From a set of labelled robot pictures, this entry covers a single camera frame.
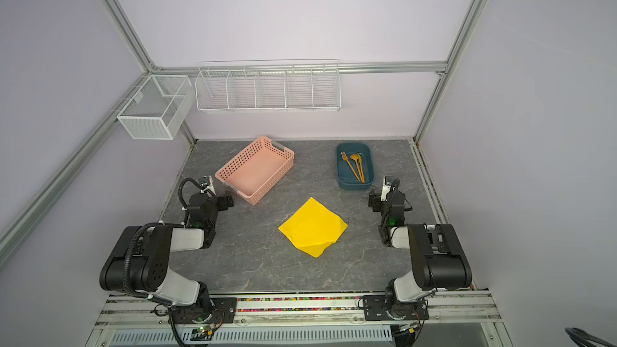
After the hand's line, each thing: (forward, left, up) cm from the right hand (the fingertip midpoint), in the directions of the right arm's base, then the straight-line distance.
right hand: (387, 191), depth 93 cm
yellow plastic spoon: (+23, +9, -6) cm, 25 cm away
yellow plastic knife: (+14, +7, -7) cm, 17 cm away
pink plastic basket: (+15, +55, -5) cm, 57 cm away
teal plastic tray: (+12, +15, -7) cm, 20 cm away
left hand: (0, +66, +2) cm, 66 cm away
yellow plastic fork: (+22, +14, -6) cm, 27 cm away
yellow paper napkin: (-12, +29, -7) cm, 32 cm away
